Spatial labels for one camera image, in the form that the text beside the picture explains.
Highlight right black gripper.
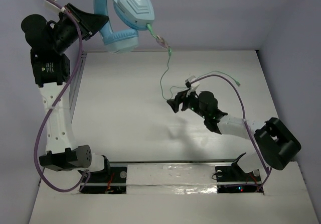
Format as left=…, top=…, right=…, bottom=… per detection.
left=167, top=87, right=208, bottom=120

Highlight green headphone cable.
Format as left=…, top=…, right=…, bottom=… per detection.
left=146, top=23, right=242, bottom=101

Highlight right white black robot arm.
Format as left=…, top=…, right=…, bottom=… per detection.
left=167, top=89, right=301, bottom=180

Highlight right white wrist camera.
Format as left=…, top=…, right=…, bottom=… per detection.
left=185, top=76, right=200, bottom=96

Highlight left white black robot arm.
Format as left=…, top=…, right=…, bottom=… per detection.
left=21, top=4, right=111, bottom=181

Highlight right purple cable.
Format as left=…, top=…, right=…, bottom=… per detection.
left=190, top=75, right=273, bottom=193

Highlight aluminium rail with foil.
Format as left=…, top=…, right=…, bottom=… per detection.
left=80, top=161, right=267, bottom=195

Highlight light blue headphones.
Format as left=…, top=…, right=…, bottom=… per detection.
left=93, top=0, right=155, bottom=54

